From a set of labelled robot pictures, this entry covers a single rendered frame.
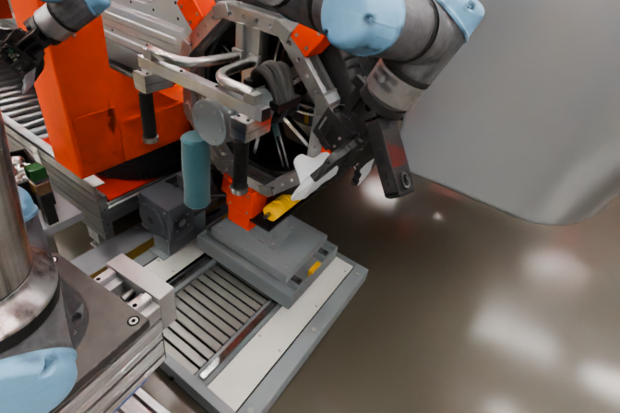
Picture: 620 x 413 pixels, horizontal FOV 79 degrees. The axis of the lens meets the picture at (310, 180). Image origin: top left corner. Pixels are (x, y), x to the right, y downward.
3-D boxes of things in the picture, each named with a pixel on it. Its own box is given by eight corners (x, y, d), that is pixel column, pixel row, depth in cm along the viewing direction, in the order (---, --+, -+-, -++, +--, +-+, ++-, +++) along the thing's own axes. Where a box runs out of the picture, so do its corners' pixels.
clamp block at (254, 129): (270, 131, 91) (272, 112, 88) (245, 144, 84) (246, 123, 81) (255, 123, 93) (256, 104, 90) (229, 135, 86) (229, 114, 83)
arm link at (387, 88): (437, 89, 51) (405, 88, 46) (416, 115, 54) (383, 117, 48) (402, 55, 54) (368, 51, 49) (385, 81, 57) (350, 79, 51)
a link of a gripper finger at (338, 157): (315, 179, 59) (358, 145, 59) (320, 187, 59) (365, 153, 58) (304, 171, 55) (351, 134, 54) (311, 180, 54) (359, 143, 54)
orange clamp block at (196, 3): (222, 15, 110) (207, -14, 109) (202, 17, 105) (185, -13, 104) (210, 28, 115) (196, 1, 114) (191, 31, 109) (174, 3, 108)
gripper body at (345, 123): (340, 131, 65) (380, 74, 57) (370, 168, 61) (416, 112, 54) (308, 135, 60) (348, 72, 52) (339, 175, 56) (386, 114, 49)
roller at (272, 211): (318, 190, 146) (320, 177, 142) (270, 228, 124) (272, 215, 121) (305, 183, 148) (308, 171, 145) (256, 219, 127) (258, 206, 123)
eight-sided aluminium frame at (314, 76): (319, 210, 120) (354, 35, 89) (307, 220, 115) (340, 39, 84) (198, 146, 141) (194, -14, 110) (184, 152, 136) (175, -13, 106)
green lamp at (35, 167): (49, 178, 108) (45, 166, 106) (33, 183, 105) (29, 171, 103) (41, 172, 110) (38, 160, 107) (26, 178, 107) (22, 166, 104)
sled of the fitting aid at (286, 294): (335, 259, 172) (339, 244, 166) (288, 312, 146) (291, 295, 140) (251, 210, 191) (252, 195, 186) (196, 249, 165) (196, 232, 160)
